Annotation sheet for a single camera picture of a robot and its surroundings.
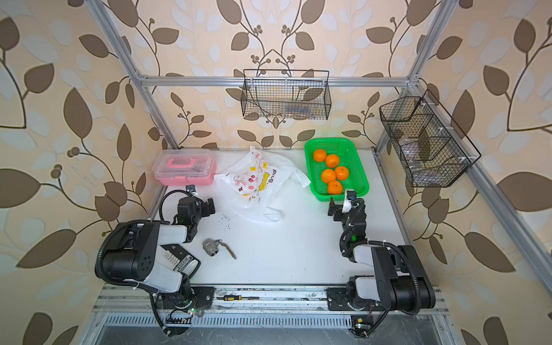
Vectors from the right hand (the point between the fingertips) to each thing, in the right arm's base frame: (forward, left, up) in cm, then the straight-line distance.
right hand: (344, 199), depth 90 cm
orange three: (+18, -3, -5) cm, 19 cm away
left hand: (+5, +65, -3) cm, 65 cm away
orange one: (+32, +5, -6) cm, 33 cm away
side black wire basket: (+3, -27, +25) cm, 36 cm away
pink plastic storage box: (+18, +71, +3) cm, 74 cm away
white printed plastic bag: (+17, +40, -8) cm, 44 cm away
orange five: (+9, +2, -5) cm, 11 cm away
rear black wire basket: (+41, +22, +25) cm, 53 cm away
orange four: (+16, +4, -3) cm, 16 cm away
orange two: (+25, 0, -3) cm, 25 cm away
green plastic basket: (+34, -9, -4) cm, 35 cm away
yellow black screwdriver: (-33, +43, -9) cm, 55 cm away
